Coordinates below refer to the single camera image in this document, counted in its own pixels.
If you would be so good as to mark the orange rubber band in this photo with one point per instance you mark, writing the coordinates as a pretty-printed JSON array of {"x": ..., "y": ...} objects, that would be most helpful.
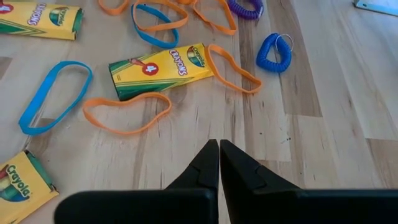
[
  {"x": 185, "y": 18},
  {"x": 113, "y": 13},
  {"x": 231, "y": 30},
  {"x": 86, "y": 109},
  {"x": 207, "y": 56}
]

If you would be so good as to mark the blue coil wristband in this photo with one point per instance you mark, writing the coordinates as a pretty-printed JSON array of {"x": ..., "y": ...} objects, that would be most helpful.
[{"x": 264, "y": 62}]

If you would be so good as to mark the blue rubber band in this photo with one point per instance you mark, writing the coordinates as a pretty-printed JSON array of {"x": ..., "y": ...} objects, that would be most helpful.
[
  {"x": 168, "y": 46},
  {"x": 22, "y": 123}
]

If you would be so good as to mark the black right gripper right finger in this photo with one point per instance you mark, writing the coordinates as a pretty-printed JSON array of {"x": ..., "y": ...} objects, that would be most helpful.
[{"x": 264, "y": 205}]

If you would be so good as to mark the purple coil wristband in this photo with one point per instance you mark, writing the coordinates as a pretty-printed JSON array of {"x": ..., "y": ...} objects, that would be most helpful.
[{"x": 242, "y": 14}]

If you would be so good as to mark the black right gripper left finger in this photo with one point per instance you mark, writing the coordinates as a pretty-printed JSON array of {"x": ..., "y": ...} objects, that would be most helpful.
[{"x": 186, "y": 205}]

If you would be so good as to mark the yellow green crayon box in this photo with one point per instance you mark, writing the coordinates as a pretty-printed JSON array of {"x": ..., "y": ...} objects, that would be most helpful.
[
  {"x": 155, "y": 71},
  {"x": 37, "y": 21},
  {"x": 21, "y": 193}
]

